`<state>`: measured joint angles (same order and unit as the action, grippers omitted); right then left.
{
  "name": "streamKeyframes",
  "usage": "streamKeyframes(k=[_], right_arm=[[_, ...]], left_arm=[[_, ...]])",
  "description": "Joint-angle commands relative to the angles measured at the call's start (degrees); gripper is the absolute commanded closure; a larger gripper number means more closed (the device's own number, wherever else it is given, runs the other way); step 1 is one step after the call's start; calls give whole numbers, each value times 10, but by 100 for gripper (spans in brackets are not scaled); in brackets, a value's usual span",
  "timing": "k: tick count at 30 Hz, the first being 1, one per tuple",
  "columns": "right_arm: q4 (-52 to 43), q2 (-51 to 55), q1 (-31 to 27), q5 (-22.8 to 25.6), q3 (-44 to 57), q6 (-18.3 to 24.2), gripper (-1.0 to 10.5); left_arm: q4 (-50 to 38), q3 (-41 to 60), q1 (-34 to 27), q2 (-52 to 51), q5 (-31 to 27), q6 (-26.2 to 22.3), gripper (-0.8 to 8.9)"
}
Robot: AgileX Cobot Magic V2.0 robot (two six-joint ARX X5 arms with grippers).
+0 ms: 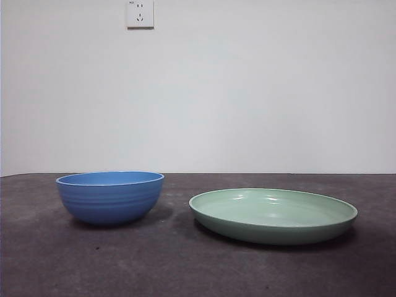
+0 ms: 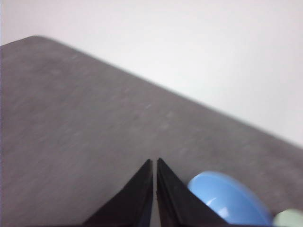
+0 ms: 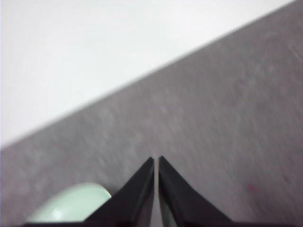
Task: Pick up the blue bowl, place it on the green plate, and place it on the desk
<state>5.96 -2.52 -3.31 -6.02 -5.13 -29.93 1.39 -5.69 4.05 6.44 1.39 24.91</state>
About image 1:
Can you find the blue ribbed bowl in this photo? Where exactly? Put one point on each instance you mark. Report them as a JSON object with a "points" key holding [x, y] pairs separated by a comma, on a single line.
{"points": [[108, 201]]}

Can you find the green round plate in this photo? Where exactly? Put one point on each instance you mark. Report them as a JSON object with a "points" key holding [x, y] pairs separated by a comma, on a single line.
{"points": [[272, 229]]}

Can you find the white wall socket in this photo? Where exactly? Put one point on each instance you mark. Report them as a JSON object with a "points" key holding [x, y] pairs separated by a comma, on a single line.
{"points": [[140, 15]]}

